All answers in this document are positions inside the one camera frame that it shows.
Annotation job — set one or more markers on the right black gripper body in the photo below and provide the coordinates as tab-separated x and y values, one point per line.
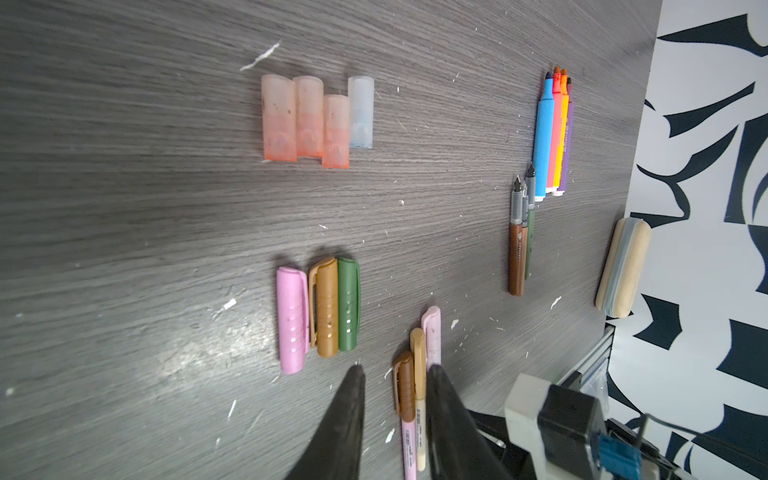
516	460

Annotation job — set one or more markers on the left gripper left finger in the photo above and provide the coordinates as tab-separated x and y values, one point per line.
335	450

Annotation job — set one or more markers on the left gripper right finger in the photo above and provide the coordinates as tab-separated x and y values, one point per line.
456	449

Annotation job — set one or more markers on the gold tan marker pen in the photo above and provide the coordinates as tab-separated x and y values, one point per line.
418	349

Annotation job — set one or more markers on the light pink marker pen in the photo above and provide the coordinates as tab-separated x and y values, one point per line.
431	324

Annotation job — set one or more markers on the mauve pink pen cap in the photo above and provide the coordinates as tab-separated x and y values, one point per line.
293	318

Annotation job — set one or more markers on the brown pen cap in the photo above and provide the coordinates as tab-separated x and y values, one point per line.
323	298

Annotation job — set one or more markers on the green pen cap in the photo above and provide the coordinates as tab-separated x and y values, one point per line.
349	297

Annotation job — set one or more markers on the green marker pen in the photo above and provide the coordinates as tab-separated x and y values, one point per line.
529	215

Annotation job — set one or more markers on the purple marker pen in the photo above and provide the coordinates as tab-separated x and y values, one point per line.
569	109

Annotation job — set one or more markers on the blue marker pen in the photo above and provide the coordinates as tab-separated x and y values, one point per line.
543	135

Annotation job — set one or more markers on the clear red pen cap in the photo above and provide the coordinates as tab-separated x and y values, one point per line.
336	137

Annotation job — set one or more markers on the red pink marker pen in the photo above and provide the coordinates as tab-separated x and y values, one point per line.
556	128

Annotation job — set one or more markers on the clear purple pen cap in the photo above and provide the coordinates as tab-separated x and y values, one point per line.
278	100

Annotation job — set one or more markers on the clear blue pen cap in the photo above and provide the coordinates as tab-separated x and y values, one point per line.
361	91

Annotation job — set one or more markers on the orange marker pen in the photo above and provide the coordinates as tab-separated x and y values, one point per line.
564	106

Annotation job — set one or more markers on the dark brown marker pen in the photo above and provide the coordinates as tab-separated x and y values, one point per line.
404	395

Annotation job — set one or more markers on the beige whiteboard eraser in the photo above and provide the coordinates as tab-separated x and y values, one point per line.
623	267

